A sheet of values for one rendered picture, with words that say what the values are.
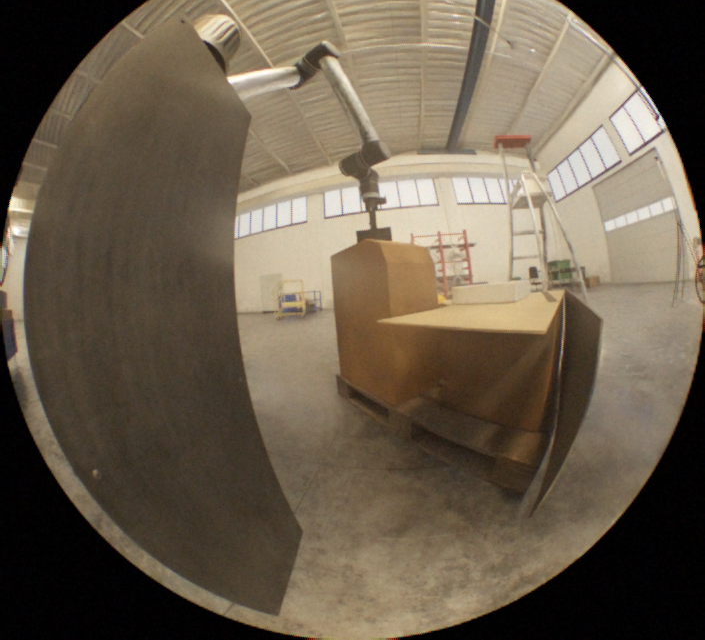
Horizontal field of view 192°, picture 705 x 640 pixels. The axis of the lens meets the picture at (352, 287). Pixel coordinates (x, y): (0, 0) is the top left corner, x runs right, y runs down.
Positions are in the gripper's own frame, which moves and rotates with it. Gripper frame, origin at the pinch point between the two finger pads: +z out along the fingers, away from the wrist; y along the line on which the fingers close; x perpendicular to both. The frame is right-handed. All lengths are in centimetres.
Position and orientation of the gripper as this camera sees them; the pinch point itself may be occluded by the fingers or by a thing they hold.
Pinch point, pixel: (375, 237)
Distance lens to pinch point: 116.5
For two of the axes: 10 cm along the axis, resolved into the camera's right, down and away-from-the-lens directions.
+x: 9.8, -0.9, -2.0
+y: -2.1, -0.2, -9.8
